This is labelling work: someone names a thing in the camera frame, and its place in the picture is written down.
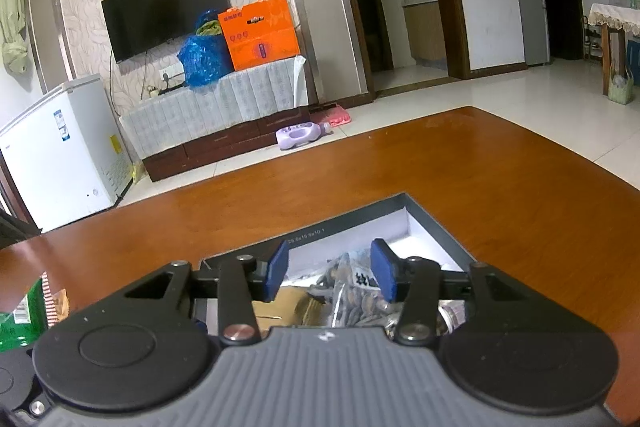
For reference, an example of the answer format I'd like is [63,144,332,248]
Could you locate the pink slippers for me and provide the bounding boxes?
[310,104,352,128]

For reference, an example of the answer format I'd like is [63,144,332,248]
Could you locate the tan snack packet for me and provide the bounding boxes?
[252,299,326,330]

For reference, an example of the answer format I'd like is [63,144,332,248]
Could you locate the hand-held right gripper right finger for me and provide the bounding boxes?
[370,238,581,349]

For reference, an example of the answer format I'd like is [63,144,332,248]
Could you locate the green woven basket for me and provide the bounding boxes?
[607,62,635,105]

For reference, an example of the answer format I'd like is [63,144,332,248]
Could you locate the grey box with white inside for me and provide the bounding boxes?
[200,192,478,339]

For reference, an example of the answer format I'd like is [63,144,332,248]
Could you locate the dark wooden television cabinet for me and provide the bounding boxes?
[142,104,311,182]

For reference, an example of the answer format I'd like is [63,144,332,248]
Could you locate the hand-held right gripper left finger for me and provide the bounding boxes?
[65,239,292,347]

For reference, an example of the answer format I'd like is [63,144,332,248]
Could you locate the blue plastic bag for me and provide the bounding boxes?
[178,9,235,88]

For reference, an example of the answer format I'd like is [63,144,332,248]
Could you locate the pale green curtain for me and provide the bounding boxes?
[0,0,28,75]

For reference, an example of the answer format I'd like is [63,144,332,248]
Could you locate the white chest freezer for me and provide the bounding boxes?
[0,74,133,233]

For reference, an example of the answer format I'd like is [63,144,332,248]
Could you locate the black wall television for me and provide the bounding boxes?
[101,0,233,64]

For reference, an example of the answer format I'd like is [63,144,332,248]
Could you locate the green snack bag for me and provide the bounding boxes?
[0,272,71,354]

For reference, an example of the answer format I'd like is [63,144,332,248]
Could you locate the wooden kitchen cabinet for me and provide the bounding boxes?
[402,0,447,62]

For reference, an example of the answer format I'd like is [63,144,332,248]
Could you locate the orange cardboard box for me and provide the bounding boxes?
[217,0,300,72]

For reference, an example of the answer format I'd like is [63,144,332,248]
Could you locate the long clear tube snack packet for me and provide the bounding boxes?
[436,299,468,337]

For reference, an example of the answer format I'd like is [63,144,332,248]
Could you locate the white lace cloth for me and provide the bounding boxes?
[119,55,308,158]

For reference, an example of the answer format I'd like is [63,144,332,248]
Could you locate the clear bag of brown nuts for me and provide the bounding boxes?
[320,249,408,340]

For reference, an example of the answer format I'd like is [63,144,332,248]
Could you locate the side table with lace cloth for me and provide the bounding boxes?
[586,2,640,95]

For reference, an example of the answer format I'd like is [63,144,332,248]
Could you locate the dark chair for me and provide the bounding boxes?
[0,206,42,250]

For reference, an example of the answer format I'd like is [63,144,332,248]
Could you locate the purple plastic bottle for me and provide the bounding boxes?
[275,122,333,151]

